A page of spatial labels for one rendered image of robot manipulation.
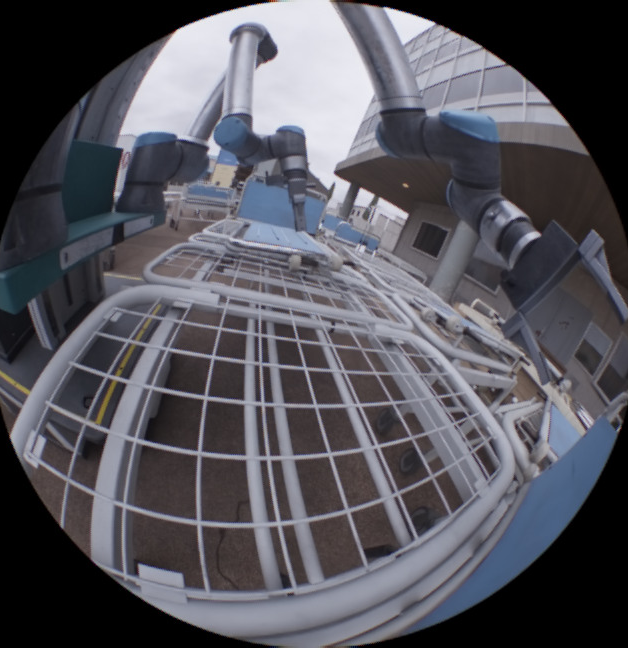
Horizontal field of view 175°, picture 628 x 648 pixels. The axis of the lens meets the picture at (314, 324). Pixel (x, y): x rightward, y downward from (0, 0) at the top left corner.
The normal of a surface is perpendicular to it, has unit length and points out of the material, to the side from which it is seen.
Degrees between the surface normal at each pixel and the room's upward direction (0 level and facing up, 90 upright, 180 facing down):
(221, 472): 0
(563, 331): 90
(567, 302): 90
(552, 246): 94
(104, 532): 0
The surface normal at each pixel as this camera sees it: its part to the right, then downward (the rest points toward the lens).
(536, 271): -0.96, -0.16
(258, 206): 0.22, 0.55
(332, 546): 0.33, -0.82
